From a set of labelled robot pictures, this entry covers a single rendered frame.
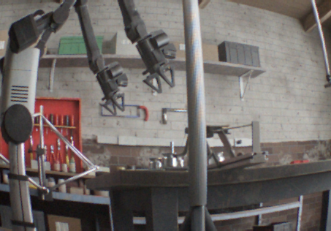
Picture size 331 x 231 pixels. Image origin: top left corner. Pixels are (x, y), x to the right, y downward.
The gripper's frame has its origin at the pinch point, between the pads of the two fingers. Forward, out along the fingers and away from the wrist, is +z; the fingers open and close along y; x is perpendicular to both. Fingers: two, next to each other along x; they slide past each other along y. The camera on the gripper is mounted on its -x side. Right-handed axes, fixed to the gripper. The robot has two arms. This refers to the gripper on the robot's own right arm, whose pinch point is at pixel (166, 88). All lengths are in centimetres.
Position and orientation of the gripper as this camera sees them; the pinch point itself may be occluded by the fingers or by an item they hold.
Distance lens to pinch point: 179.2
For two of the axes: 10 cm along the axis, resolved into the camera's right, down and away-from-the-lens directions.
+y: -4.8, 1.9, 8.6
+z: 4.6, 8.8, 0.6
